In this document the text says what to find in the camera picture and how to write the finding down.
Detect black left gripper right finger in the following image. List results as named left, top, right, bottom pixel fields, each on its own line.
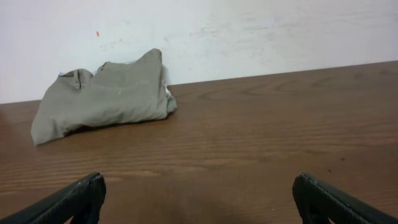
left=292, top=173, right=397, bottom=224

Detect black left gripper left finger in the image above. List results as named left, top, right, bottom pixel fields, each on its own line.
left=1, top=172, right=106, bottom=224

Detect folded khaki pants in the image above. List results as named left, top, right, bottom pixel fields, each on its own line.
left=30, top=49, right=177, bottom=145

